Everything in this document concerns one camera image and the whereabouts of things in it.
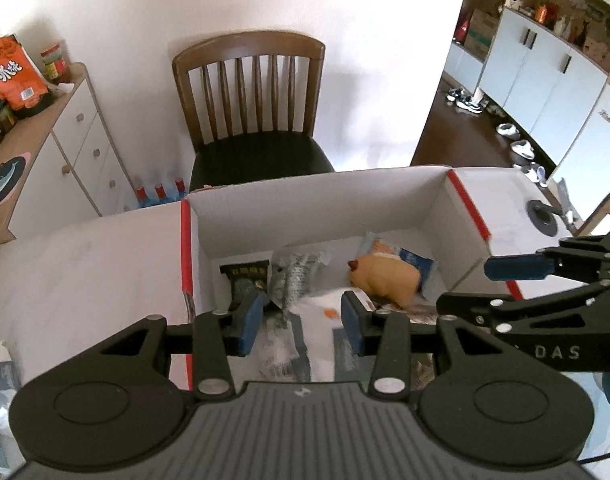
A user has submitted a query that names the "white marbled desktop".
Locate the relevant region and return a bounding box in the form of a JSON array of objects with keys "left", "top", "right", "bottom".
[{"left": 0, "top": 166, "right": 593, "bottom": 441}]

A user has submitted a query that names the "black round cable grommet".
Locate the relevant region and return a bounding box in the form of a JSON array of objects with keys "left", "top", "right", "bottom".
[{"left": 527, "top": 200, "right": 558, "bottom": 235}]

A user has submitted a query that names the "orange pig squishy toy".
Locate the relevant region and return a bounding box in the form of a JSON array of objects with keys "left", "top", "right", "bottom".
[{"left": 347, "top": 241, "right": 420, "bottom": 307}]

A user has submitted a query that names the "red cardboard box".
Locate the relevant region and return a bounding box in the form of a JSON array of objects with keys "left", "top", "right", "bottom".
[{"left": 179, "top": 166, "right": 524, "bottom": 392}]

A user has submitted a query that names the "white wooden sideboard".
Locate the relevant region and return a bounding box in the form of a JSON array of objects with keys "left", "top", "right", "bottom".
[{"left": 0, "top": 62, "right": 136, "bottom": 251}]

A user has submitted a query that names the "grey phone stand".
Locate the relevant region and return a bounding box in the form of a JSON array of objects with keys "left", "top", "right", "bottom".
[{"left": 557, "top": 177, "right": 580, "bottom": 233}]

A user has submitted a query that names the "jar with red lid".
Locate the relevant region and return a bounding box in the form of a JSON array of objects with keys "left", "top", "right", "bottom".
[{"left": 41, "top": 44, "right": 68, "bottom": 81}]

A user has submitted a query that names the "white wall cabinet unit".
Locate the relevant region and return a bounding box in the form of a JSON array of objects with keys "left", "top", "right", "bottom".
[{"left": 442, "top": 0, "right": 610, "bottom": 196}]

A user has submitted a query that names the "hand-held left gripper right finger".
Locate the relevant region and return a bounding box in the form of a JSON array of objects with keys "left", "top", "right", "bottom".
[{"left": 341, "top": 290, "right": 508, "bottom": 401}]

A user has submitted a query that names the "black snack wrapper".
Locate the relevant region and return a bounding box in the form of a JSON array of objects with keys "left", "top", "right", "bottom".
[{"left": 219, "top": 259, "right": 272, "bottom": 313}]

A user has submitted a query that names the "orange snack bag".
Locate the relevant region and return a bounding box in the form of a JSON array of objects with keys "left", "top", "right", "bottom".
[{"left": 0, "top": 35, "right": 53, "bottom": 118}]

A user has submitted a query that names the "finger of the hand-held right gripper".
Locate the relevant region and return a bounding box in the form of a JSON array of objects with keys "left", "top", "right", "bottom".
[
  {"left": 435, "top": 280, "right": 610, "bottom": 337},
  {"left": 484, "top": 232, "right": 610, "bottom": 287}
]

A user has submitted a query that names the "round whale mat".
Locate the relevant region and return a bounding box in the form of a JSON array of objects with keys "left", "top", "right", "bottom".
[{"left": 0, "top": 152, "right": 32, "bottom": 211}]

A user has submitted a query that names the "clear plastic tissue pack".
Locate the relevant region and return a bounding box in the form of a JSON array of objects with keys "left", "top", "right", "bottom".
[{"left": 0, "top": 341, "right": 24, "bottom": 433}]

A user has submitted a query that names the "white snack bag dark label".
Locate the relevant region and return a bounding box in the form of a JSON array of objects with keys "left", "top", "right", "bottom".
[{"left": 257, "top": 290, "right": 372, "bottom": 386}]

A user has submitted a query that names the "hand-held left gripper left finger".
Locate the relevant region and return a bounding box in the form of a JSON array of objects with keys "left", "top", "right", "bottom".
[{"left": 75, "top": 290, "right": 268, "bottom": 401}]

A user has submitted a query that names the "red bag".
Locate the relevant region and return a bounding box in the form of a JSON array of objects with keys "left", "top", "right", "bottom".
[{"left": 454, "top": 10, "right": 474, "bottom": 43}]

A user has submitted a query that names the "brown wooden chair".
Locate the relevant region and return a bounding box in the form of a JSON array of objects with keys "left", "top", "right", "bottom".
[
  {"left": 582, "top": 192, "right": 610, "bottom": 236},
  {"left": 172, "top": 31, "right": 336, "bottom": 192}
]

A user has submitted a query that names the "clear printed plastic wrapper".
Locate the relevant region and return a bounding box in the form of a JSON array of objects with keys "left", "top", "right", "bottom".
[{"left": 271, "top": 249, "right": 333, "bottom": 311}]

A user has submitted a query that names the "blue snack packet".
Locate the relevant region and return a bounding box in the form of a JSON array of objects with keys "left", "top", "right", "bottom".
[{"left": 360, "top": 232, "right": 438, "bottom": 293}]

